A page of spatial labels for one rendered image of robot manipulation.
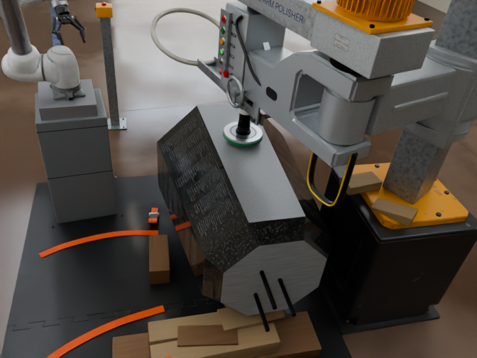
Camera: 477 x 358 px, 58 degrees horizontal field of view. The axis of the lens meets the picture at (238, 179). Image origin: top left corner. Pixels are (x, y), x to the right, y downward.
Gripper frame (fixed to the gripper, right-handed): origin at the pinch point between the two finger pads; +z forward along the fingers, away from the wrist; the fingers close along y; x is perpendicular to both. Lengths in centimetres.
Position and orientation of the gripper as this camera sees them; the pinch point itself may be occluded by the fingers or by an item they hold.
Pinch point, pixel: (73, 41)
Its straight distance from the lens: 286.3
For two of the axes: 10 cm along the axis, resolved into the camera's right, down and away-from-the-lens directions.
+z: 3.2, 9.4, 0.9
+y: 7.2, -3.1, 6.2
